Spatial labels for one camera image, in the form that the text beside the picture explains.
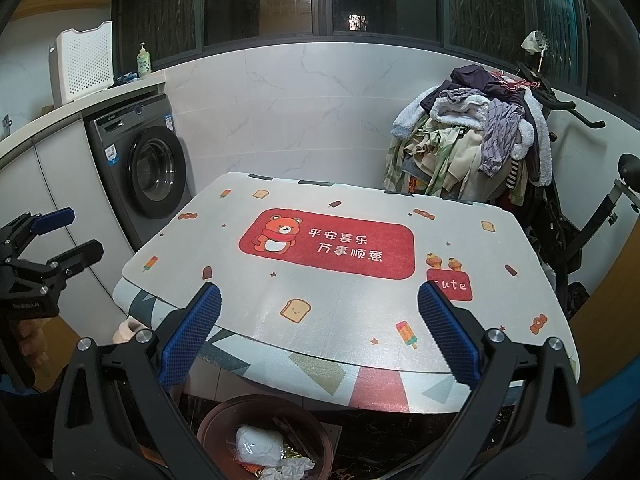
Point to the pile of clothes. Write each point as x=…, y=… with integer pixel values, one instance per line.
x=465, y=135

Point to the person's left hand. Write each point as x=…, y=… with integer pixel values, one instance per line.
x=35, y=345

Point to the black exercise bike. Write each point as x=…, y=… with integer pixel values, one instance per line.
x=627, y=167

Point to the small blue packet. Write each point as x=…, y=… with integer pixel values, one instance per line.
x=126, y=78

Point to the clear plastic wrapper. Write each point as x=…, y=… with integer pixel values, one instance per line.
x=292, y=470

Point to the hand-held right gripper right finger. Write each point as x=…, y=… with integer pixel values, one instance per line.
x=450, y=340

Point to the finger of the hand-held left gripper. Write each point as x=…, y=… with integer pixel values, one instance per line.
x=80, y=256
x=57, y=220

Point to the printed table mat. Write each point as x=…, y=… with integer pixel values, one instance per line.
x=350, y=220

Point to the geometric patterned tablecloth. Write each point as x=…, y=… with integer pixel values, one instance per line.
x=325, y=380

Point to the brown round bin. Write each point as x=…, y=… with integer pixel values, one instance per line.
x=220, y=425

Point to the white counter cabinet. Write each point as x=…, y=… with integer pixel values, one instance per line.
x=60, y=170

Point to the white hanging cloth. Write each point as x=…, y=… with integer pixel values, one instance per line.
x=534, y=41

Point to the blue clothing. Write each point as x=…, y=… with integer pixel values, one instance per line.
x=615, y=430

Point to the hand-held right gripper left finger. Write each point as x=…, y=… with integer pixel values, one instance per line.
x=192, y=340

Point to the white perforated basket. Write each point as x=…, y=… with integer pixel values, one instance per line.
x=85, y=60

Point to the beige fluffy slipper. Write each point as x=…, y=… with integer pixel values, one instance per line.
x=127, y=332

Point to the gold foil wrapper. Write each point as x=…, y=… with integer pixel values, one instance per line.
x=290, y=456

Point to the green soap pump bottle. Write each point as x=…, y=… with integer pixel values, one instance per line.
x=144, y=65

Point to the white plastic bag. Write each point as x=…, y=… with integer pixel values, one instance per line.
x=257, y=445

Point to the grey washing machine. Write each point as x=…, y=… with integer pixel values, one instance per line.
x=145, y=170

